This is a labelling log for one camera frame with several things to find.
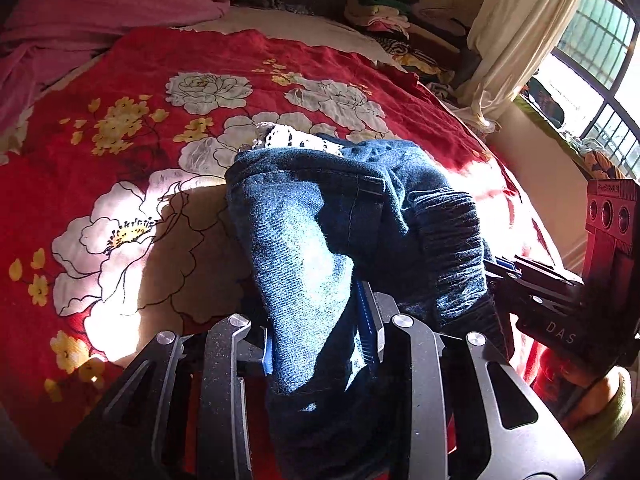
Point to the person's right hand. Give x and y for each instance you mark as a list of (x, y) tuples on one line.
[(560, 375)]

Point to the white bed sheet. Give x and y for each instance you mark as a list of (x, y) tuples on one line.
[(300, 32)]

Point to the blue denim pants lace trim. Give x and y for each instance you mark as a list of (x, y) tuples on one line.
[(300, 240)]

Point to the barred window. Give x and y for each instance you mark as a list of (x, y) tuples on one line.
[(600, 45)]

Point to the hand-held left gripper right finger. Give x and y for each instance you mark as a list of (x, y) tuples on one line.
[(365, 325)]

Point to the dark green cloth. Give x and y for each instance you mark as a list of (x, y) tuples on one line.
[(545, 102)]

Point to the pile of folded clothes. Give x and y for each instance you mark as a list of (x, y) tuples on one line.
[(400, 25)]

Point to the red floral blanket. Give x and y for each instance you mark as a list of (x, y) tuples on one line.
[(150, 60)]

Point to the pink cloth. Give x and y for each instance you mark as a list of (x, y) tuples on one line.
[(100, 10)]

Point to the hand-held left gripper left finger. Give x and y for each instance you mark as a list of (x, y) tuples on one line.
[(267, 355)]

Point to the cream curtain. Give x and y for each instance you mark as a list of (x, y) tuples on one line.
[(515, 25)]

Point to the orange floral cloth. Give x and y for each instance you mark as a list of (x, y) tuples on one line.
[(602, 165)]

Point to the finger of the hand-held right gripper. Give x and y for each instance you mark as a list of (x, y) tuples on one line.
[(540, 305), (530, 270)]

